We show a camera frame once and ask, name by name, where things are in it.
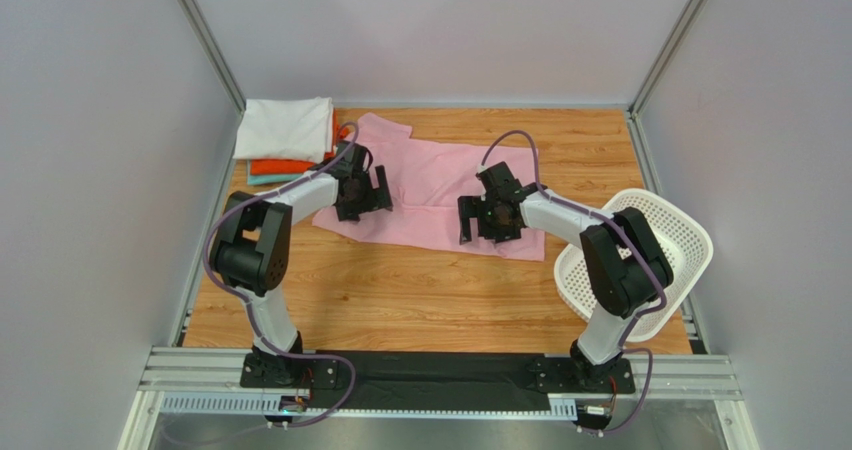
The aluminium corner post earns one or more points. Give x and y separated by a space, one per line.
213 52
668 51

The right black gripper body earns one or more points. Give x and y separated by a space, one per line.
480 219

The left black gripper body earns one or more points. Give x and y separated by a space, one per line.
362 199

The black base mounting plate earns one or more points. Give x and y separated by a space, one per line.
432 381

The white perforated plastic basket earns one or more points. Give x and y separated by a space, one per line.
687 247

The folded white t shirt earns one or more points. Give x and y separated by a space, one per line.
289 130

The left aluminium corner post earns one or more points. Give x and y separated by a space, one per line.
213 52

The pink t shirt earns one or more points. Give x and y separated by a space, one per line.
425 180

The aluminium frame rail front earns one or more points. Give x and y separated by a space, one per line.
675 377

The folded orange t shirt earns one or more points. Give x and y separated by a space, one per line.
340 133

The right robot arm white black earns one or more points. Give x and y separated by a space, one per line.
626 267

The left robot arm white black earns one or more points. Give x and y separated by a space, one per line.
249 251

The right aluminium corner post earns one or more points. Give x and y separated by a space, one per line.
668 51

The folded teal t shirt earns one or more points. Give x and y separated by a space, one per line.
266 178

